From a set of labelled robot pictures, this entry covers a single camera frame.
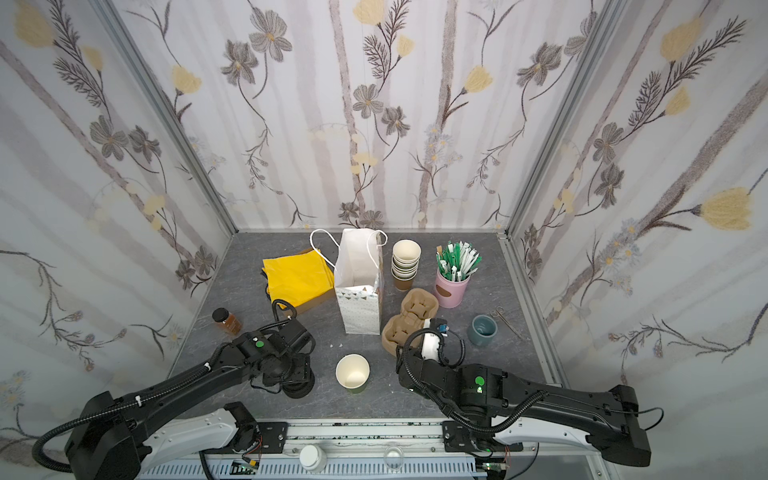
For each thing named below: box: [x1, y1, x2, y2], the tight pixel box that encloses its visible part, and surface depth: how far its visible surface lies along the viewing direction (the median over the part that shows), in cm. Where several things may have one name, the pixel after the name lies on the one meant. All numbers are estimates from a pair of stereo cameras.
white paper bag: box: [334, 228, 384, 335], surface depth 84 cm
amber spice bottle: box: [212, 307, 242, 336], surface depth 88 cm
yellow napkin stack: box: [262, 249, 335, 310], surface depth 104 cm
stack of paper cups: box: [391, 239, 422, 290], surface depth 94 cm
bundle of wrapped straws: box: [436, 240, 483, 282], surface depth 90 cm
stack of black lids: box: [282, 363, 315, 399], surface depth 80 cm
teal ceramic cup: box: [467, 314, 498, 346], surface depth 90 cm
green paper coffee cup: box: [335, 352, 371, 394], surface depth 78 cm
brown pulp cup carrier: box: [381, 288, 439, 357], surface depth 90 cm
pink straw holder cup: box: [434, 268, 471, 309], surface depth 94 cm
